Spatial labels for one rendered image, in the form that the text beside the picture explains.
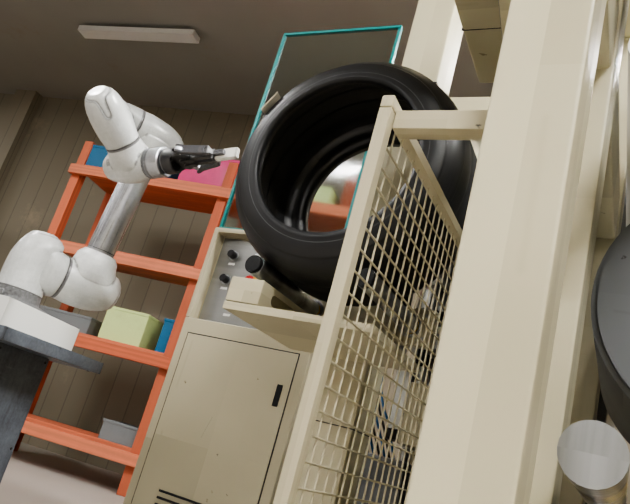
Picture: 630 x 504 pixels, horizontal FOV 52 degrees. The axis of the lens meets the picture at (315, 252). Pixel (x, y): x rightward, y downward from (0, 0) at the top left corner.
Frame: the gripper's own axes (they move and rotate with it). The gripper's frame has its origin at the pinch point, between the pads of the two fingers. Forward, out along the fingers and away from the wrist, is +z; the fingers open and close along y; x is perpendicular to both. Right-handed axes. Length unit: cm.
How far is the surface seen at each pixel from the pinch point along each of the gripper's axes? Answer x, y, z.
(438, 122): 39, -58, 75
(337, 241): 34, -12, 42
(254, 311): 49, -10, 23
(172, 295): -83, 343, -282
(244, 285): 42.4, -9.8, 19.2
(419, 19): -60, 27, 43
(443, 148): 13, -12, 63
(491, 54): -30, 13, 68
